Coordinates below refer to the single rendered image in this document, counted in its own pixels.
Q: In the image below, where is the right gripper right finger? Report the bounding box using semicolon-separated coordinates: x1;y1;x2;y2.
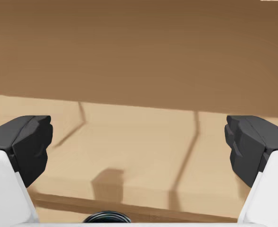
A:
224;115;278;223

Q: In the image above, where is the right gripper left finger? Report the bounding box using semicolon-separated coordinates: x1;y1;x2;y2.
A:
0;115;54;223

